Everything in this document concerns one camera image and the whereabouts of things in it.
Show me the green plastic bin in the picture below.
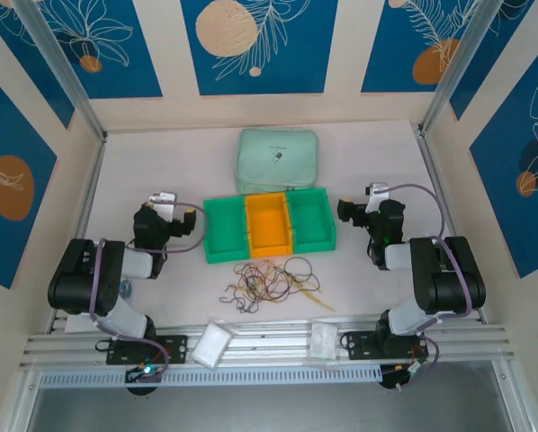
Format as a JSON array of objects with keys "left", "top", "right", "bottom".
[
  {"left": 202, "top": 195, "right": 252, "bottom": 266},
  {"left": 285, "top": 187, "right": 338, "bottom": 254}
]

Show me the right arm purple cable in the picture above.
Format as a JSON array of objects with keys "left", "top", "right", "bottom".
[{"left": 388, "top": 182, "right": 475, "bottom": 379}]

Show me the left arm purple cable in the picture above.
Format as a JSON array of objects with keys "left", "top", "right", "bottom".
[{"left": 88, "top": 202, "right": 209, "bottom": 377}]

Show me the ribbed aluminium frame rail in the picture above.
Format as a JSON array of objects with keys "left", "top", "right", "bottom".
[{"left": 19, "top": 314, "right": 520, "bottom": 371}]

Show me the white plastic bag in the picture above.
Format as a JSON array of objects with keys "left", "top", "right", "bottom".
[{"left": 191, "top": 317, "right": 238, "bottom": 370}]

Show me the clear plastic bag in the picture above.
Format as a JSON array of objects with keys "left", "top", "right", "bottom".
[{"left": 305, "top": 319, "right": 342, "bottom": 370}]

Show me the slotted grey cable duct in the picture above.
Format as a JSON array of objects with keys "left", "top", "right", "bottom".
[{"left": 38, "top": 364, "right": 383, "bottom": 389}]

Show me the aluminium side rail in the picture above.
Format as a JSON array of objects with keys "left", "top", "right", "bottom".
[
  {"left": 413, "top": 124, "right": 486, "bottom": 323},
  {"left": 47, "top": 132, "right": 109, "bottom": 334}
]

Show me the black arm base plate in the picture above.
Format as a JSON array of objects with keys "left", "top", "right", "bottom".
[
  {"left": 105, "top": 335, "right": 190, "bottom": 366},
  {"left": 345, "top": 330, "right": 432, "bottom": 361}
]

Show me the small circuit board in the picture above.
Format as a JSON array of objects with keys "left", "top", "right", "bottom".
[
  {"left": 124, "top": 362, "right": 165, "bottom": 384},
  {"left": 381, "top": 362, "right": 430, "bottom": 392}
]

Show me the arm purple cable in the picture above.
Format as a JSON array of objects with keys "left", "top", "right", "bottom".
[
  {"left": 88, "top": 202, "right": 209, "bottom": 377},
  {"left": 388, "top": 182, "right": 475, "bottom": 379}
]

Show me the orange plastic bin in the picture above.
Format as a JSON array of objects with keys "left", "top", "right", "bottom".
[{"left": 244, "top": 192, "right": 296, "bottom": 260}]

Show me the aluminium corner post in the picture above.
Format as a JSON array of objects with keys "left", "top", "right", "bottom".
[
  {"left": 419, "top": 0, "right": 499, "bottom": 131},
  {"left": 14, "top": 0, "right": 108, "bottom": 140}
]

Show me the mint green zip pouch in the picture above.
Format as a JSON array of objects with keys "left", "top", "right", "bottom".
[{"left": 233, "top": 127, "right": 320, "bottom": 195}]

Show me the thin red cable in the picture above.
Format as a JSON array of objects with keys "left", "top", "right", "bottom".
[{"left": 232, "top": 263, "right": 297, "bottom": 305}]

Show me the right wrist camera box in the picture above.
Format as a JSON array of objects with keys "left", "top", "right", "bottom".
[{"left": 365, "top": 182, "right": 390, "bottom": 212}]

